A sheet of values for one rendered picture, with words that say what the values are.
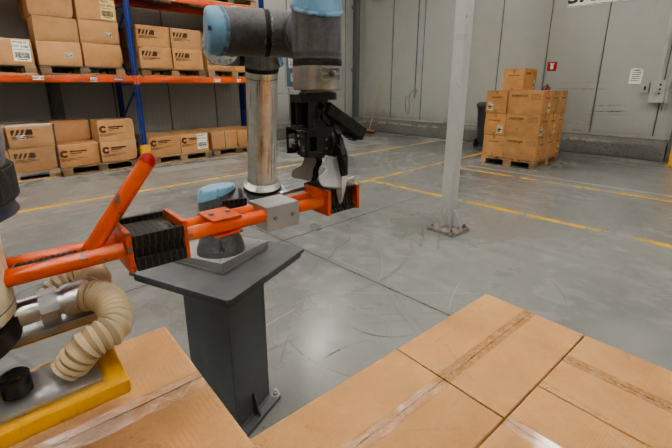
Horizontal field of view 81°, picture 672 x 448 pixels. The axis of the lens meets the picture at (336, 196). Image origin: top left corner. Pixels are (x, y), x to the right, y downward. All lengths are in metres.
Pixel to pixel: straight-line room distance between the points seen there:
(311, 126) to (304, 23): 0.17
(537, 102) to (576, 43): 2.96
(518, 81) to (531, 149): 1.44
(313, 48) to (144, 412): 0.65
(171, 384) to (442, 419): 0.78
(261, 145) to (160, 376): 0.91
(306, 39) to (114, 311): 0.50
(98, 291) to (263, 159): 1.00
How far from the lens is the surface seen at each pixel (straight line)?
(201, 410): 0.74
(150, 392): 0.79
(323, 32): 0.73
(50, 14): 7.90
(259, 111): 1.45
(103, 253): 0.61
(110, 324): 0.56
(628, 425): 1.48
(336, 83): 0.74
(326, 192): 0.75
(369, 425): 1.25
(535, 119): 7.77
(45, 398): 0.57
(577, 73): 10.40
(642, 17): 10.25
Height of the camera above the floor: 1.44
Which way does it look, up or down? 16 degrees down
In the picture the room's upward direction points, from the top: straight up
